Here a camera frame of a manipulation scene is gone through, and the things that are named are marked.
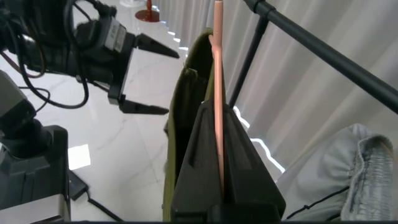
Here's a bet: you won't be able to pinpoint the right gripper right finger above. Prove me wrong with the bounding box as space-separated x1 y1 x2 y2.
223 104 287 222

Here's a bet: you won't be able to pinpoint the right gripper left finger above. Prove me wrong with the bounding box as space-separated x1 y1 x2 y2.
170 101 225 222

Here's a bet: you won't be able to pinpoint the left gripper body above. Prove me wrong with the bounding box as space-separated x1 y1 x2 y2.
67 17 137 106

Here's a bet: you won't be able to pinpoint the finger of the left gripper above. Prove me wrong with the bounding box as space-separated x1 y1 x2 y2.
135 32 180 59
119 95 170 116

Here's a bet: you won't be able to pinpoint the green long-sleeved shirt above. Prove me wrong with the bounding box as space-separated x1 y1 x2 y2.
162 27 225 222

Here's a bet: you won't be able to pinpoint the pale grey shorts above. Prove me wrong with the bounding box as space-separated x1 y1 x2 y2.
275 123 398 222

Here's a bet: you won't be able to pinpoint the pink clothes hanger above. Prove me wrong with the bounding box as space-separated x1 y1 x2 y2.
208 0 227 195

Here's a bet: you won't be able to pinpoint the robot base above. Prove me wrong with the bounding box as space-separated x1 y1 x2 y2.
0 70 71 223

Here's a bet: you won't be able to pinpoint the black clothes rack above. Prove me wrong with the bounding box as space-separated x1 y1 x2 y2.
228 0 398 115

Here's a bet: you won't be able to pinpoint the red round stand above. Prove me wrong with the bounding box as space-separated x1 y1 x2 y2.
135 0 160 23

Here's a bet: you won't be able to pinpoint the black power adapter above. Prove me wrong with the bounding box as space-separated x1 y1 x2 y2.
67 169 90 202

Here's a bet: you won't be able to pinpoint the black cable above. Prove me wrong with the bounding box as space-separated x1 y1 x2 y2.
86 197 124 222
18 86 51 113
17 0 118 110

